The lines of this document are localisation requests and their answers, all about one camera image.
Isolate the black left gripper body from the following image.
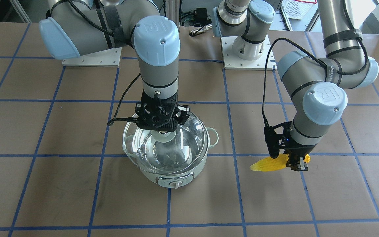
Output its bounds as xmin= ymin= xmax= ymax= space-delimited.
xmin=264 ymin=121 xmax=316 ymax=160

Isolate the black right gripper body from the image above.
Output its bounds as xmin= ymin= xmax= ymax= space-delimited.
xmin=135 ymin=93 xmax=190 ymax=129

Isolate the yellow corn cob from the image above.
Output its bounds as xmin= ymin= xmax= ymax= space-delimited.
xmin=250 ymin=154 xmax=311 ymax=172

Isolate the glass pot lid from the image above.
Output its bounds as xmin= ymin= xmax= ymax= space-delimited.
xmin=123 ymin=110 xmax=209 ymax=174

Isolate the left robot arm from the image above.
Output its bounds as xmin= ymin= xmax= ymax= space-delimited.
xmin=212 ymin=0 xmax=379 ymax=171

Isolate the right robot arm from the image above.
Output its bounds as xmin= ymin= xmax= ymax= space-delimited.
xmin=39 ymin=0 xmax=189 ymax=132

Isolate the pale green electric pot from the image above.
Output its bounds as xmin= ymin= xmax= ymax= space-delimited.
xmin=123 ymin=112 xmax=219 ymax=189

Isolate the black power adapter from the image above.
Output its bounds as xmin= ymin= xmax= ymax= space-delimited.
xmin=193 ymin=8 xmax=208 ymax=24

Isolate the white plastic basket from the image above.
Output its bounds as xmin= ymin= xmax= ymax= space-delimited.
xmin=282 ymin=0 xmax=317 ymax=20

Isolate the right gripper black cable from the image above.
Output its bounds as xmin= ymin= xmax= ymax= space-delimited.
xmin=68 ymin=0 xmax=160 ymax=126

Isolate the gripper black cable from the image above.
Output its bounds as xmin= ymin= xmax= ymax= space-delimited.
xmin=68 ymin=0 xmax=160 ymax=126
xmin=262 ymin=0 xmax=369 ymax=129

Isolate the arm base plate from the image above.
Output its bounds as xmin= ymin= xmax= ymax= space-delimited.
xmin=221 ymin=35 xmax=277 ymax=70
xmin=62 ymin=48 xmax=122 ymax=67

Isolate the aluminium frame post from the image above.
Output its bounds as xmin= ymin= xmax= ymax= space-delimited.
xmin=164 ymin=0 xmax=180 ymax=22

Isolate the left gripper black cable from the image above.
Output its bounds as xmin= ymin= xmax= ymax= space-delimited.
xmin=262 ymin=0 xmax=369 ymax=129

